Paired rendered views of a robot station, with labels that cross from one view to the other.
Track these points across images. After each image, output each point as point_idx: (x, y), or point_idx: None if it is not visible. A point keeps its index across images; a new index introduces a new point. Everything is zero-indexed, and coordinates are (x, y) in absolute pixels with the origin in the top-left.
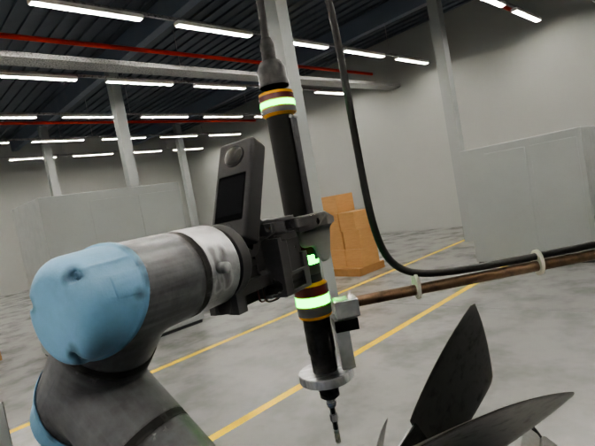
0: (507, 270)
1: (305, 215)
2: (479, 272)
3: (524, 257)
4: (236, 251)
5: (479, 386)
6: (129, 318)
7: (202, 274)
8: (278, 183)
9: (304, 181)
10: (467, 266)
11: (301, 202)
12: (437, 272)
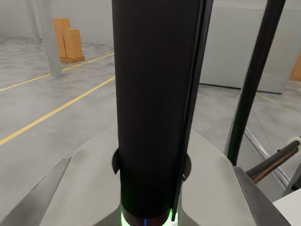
0: (286, 158)
1: (221, 202)
2: (273, 164)
3: (295, 145)
4: None
5: None
6: None
7: None
8: (119, 73)
9: (198, 81)
10: (272, 162)
11: (179, 133)
12: (256, 174)
